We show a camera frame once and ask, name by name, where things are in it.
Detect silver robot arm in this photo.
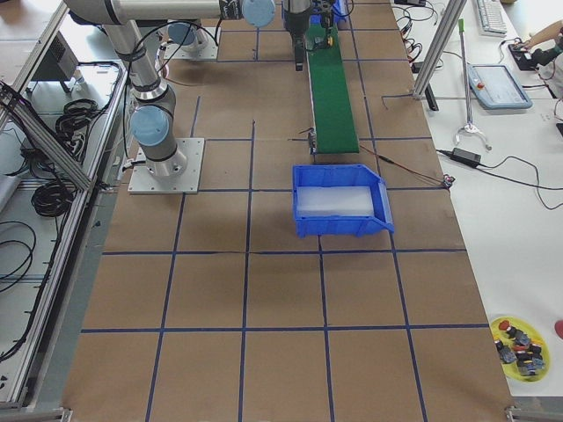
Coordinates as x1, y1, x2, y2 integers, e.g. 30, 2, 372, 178
66, 1, 275, 178
168, 1, 313, 71

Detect blue plastic bin right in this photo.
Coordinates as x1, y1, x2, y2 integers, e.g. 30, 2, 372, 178
292, 164, 395, 237

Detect blue plastic bin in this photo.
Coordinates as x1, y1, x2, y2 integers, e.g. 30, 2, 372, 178
310, 0, 354, 24
292, 164, 395, 237

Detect red black motor wires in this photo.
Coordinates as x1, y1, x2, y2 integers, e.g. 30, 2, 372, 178
361, 147, 454, 189

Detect aluminium frame post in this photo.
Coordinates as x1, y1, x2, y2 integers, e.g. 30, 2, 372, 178
413, 0, 466, 99

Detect white keyboard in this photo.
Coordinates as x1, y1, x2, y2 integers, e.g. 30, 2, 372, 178
474, 0, 508, 38

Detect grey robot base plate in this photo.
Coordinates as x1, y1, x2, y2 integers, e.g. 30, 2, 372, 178
128, 138, 205, 194

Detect reacher grabber tool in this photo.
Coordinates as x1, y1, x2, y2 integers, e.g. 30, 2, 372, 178
454, 18, 492, 152

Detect blue plastic bin left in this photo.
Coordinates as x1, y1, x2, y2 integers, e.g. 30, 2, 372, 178
310, 0, 354, 24

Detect black power adapter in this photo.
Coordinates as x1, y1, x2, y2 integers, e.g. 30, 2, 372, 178
450, 148, 481, 168

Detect green conveyor belt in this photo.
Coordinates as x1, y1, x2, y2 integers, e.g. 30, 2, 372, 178
306, 24, 359, 155

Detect white foam pad right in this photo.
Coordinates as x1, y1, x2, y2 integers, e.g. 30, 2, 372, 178
295, 186, 375, 216

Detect teach pendant tablet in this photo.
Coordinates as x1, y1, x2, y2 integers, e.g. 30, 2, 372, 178
468, 64, 533, 110

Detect yellow plate of buttons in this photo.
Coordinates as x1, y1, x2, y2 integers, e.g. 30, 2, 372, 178
489, 316, 551, 382

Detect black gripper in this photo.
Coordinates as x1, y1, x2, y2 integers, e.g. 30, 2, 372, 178
282, 8, 312, 71

